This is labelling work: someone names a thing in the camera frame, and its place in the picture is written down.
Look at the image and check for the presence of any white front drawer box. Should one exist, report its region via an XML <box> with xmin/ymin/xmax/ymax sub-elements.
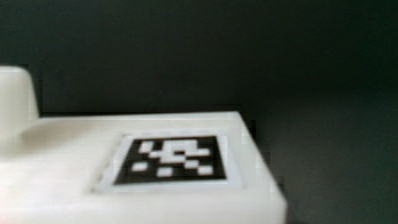
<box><xmin>0</xmin><ymin>66</ymin><xmax>288</xmax><ymax>224</ymax></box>

